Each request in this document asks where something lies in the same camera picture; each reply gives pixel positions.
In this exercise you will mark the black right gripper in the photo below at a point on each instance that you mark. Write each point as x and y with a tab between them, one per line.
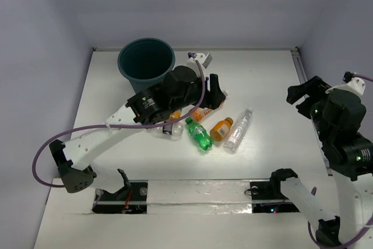
316	87

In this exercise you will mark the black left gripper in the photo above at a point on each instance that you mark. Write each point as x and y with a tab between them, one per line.
208	91

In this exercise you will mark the orange label tea bottle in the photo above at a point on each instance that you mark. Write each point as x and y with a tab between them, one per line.
201	113

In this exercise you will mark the small orange juice bottle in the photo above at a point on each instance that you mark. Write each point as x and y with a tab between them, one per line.
221	129

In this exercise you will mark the large clear plastic bottle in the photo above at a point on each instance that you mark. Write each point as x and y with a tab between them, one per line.
238	131

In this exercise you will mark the yellow blue label bottle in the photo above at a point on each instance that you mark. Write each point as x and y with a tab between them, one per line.
174	116

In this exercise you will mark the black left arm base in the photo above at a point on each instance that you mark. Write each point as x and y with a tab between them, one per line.
134	200

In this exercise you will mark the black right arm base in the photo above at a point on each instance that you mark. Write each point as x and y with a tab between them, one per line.
266	200

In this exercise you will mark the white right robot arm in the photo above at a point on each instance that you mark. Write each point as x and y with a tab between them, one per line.
336	113

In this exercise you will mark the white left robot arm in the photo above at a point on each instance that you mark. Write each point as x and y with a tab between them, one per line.
75	158

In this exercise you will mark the dark green plastic bin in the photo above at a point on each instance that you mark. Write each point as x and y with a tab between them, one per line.
145	62

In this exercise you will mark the green soda bottle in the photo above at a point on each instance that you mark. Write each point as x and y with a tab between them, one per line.
199	135

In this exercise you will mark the clear bottle black label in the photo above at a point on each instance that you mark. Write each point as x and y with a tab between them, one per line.
172	132

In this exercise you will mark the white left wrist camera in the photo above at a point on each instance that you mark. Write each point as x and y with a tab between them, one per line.
204	60

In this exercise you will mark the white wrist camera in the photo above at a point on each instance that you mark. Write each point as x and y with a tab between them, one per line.
204	60
352	83

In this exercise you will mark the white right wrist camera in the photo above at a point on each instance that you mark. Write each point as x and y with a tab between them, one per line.
352	83

